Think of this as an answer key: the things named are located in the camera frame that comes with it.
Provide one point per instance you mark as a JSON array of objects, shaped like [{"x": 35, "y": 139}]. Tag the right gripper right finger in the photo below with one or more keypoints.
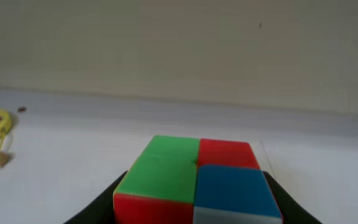
[{"x": 291, "y": 211}]

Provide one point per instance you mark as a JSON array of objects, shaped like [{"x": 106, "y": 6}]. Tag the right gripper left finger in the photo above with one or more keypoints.
[{"x": 101, "y": 208}]

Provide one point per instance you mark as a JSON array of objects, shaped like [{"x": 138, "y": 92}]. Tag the many-coloured puzzle cube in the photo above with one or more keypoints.
[{"x": 166, "y": 174}]

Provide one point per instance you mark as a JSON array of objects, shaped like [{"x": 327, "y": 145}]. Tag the white shelf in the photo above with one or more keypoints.
[{"x": 57, "y": 140}]

